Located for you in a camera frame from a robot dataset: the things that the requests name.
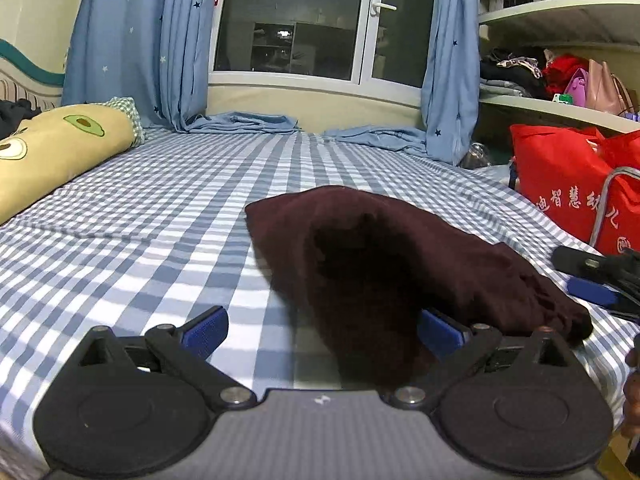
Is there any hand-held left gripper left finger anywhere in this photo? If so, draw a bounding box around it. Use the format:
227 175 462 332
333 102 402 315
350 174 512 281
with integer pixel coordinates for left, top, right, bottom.
74 305 258 411

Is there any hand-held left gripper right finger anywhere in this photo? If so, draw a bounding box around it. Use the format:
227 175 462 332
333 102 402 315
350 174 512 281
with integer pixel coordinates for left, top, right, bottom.
387 308 576 411

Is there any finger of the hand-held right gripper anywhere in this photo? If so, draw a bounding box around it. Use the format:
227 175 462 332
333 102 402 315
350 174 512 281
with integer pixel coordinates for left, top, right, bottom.
551 245 640 287
566 277 640 320

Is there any maroon printed sweatshirt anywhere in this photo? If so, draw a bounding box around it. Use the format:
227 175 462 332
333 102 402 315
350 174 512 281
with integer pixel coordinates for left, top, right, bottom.
245 185 596 392

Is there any folded clothes stack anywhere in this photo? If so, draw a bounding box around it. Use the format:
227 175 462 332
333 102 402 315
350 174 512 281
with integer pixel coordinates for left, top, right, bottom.
479 47 547 99

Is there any dark clothes pile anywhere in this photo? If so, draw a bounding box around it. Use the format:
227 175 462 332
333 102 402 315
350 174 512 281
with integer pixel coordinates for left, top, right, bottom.
0 99 45 140

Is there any person's right hand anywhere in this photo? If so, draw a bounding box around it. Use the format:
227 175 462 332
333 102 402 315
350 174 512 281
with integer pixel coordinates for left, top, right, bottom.
620 334 640 441

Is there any red fabric bag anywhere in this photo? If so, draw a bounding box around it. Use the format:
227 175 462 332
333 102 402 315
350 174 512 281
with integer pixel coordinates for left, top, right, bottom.
509 124 640 257

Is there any blue checked bed sheet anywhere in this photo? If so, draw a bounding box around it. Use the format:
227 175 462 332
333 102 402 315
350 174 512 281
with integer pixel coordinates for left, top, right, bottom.
0 126 640 478

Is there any clear plastic wrap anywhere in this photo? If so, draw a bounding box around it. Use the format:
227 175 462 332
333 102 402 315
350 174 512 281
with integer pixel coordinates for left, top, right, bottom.
459 142 495 170

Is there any pink handbag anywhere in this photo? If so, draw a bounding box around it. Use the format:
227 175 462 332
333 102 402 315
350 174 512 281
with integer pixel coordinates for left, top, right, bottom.
585 59 639 117

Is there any purple small bag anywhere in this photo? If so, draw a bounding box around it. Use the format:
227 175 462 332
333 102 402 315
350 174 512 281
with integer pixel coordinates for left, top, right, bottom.
564 67 591 107

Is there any red cloth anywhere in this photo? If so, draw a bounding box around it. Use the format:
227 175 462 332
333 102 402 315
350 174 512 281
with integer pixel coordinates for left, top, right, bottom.
541 53 592 97

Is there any green checked pillow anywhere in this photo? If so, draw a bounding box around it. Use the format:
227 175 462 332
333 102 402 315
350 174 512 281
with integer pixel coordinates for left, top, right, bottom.
91 96 147 149

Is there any yellow avocado print pillow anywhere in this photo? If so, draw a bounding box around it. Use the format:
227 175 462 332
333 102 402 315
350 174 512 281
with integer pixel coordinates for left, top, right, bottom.
0 104 140 227

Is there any blue star curtain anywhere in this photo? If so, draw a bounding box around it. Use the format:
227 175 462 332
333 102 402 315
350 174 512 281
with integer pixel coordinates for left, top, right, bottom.
61 0 302 136
322 0 482 167

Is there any white and teal headboard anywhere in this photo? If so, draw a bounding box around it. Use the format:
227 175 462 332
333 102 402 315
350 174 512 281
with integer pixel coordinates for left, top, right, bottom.
0 37 67 112

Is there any white framed window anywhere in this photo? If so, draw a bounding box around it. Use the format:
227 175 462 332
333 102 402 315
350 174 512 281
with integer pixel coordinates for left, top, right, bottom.
207 0 442 92

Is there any white wall shelf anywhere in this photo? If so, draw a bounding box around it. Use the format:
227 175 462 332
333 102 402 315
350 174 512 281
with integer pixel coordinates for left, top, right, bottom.
475 0 640 136

